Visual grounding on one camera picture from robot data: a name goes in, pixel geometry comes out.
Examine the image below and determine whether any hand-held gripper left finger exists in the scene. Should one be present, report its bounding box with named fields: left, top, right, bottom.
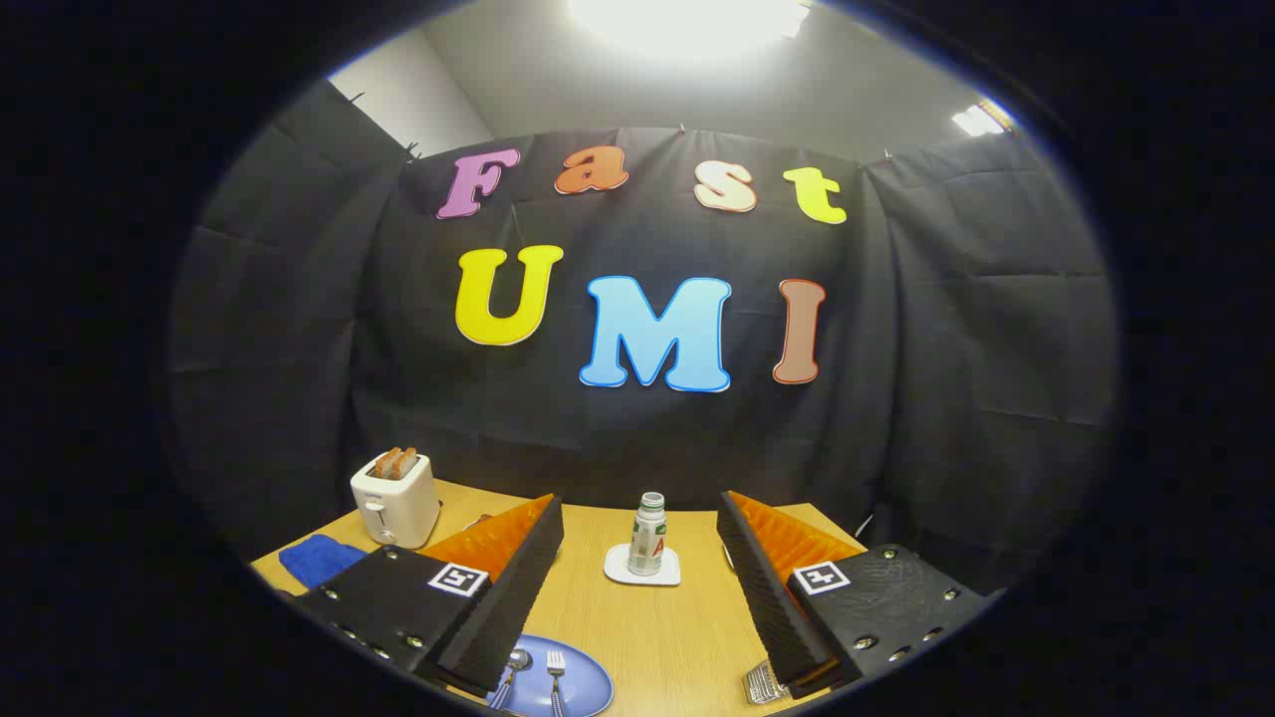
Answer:
left=296, top=493, right=565, bottom=698

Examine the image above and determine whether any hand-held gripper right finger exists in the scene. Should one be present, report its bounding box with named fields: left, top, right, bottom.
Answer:
left=715, top=490, right=997, bottom=698

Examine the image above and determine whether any spoon with checked handle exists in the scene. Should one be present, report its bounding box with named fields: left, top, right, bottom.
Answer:
left=488, top=648, right=532, bottom=710

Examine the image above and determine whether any white square coaster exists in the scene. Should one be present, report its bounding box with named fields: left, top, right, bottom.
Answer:
left=604, top=543, right=682, bottom=588

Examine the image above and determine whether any blue round plate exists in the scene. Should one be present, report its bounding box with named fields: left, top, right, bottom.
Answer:
left=488, top=634, right=616, bottom=717

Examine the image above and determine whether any clear drink bottle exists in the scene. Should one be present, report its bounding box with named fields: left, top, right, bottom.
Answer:
left=628, top=492, right=667, bottom=578

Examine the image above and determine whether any white toaster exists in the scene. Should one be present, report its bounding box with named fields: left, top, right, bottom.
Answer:
left=351, top=453, right=442, bottom=550

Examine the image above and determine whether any blue folded cloth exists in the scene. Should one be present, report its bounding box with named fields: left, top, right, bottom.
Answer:
left=278, top=534, right=368, bottom=591

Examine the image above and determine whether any small ceiling light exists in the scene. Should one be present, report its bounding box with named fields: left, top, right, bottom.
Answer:
left=951, top=98, right=1015, bottom=137

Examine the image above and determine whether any bright ceiling light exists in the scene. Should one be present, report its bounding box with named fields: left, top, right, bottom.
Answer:
left=568, top=0, right=813, bottom=51

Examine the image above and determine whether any metal wire basket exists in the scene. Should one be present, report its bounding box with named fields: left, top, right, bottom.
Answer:
left=745, top=659, right=790, bottom=706

